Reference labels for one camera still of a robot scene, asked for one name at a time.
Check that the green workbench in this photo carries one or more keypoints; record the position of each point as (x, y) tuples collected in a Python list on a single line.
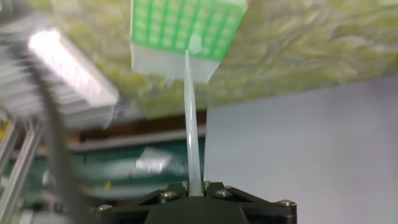
[(124, 174)]

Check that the white power strip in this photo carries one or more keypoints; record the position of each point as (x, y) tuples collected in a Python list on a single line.
[(71, 68)]

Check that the green pipette tip holder box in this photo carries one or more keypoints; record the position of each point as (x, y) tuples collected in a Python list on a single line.
[(174, 28)]

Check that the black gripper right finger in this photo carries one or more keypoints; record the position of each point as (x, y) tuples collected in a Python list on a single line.
[(222, 189)]

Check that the aluminium table leg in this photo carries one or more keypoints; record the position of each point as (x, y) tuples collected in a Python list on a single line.
[(15, 174)]

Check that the green marble pattern mat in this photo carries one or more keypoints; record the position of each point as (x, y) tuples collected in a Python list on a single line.
[(295, 46)]

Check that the flat clear plastic bag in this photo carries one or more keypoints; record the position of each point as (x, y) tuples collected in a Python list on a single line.
[(152, 160)]

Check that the large clear pipette tip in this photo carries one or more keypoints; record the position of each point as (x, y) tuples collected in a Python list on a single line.
[(192, 140)]

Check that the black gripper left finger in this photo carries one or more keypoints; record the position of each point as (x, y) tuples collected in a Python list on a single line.
[(169, 190)]

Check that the yellow tape measure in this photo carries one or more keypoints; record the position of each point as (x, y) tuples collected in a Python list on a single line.
[(107, 186)]

